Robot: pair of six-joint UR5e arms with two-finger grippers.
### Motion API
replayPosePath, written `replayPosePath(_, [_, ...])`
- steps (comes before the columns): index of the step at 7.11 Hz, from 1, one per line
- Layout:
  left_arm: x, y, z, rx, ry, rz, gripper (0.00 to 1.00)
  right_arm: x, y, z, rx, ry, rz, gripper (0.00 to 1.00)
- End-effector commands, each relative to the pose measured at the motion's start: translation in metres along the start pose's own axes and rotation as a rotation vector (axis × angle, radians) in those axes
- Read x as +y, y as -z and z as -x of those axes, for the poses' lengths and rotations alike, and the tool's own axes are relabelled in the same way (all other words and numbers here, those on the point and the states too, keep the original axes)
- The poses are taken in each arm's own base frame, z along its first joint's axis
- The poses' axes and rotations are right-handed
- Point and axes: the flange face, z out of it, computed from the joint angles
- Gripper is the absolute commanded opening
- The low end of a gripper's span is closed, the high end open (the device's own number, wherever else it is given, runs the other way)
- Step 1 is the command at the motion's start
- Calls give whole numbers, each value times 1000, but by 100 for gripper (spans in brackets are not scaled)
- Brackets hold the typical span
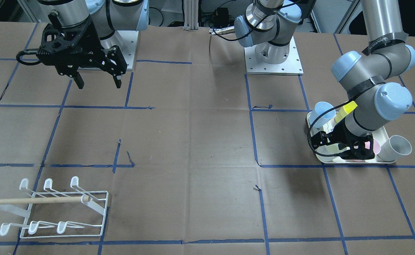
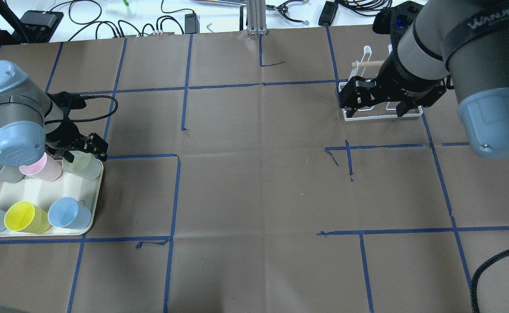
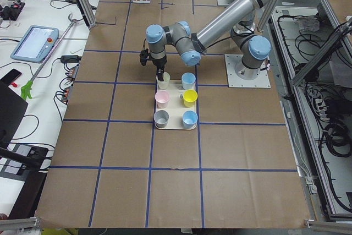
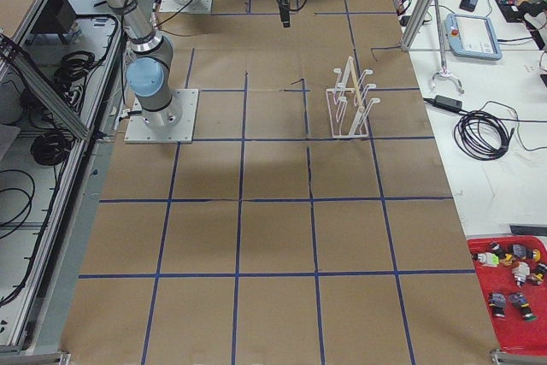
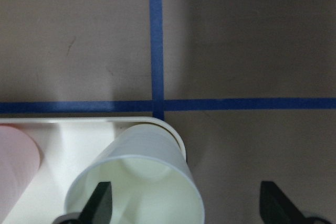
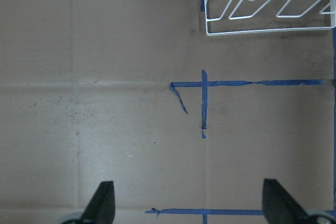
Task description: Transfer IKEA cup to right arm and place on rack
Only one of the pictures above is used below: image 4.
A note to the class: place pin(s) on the grabber reach tool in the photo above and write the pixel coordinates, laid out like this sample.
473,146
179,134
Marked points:
443,73

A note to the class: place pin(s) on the black power adapter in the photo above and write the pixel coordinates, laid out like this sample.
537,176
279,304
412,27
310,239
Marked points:
448,104

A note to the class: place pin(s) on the teach pendant tablet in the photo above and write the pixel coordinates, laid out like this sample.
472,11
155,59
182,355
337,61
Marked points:
472,37

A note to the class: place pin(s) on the black smartphone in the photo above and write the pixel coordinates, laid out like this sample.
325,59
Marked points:
468,5

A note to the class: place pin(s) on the red parts tray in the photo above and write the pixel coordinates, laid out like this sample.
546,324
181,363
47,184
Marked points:
512,276

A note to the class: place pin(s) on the white wire cup rack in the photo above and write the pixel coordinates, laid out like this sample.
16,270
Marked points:
348,103

